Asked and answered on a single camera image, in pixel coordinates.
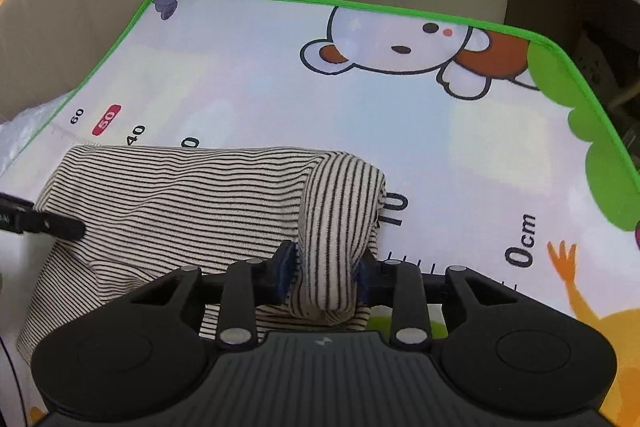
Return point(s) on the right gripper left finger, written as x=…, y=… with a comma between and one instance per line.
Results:
x=248, y=285

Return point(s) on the striped beige knit garment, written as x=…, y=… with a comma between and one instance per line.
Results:
x=152, y=210

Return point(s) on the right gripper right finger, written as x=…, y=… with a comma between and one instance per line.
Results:
x=397, y=285

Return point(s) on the cartoon play mat green border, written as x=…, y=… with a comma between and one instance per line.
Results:
x=497, y=155

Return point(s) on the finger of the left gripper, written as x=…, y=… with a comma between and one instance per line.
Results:
x=19, y=216

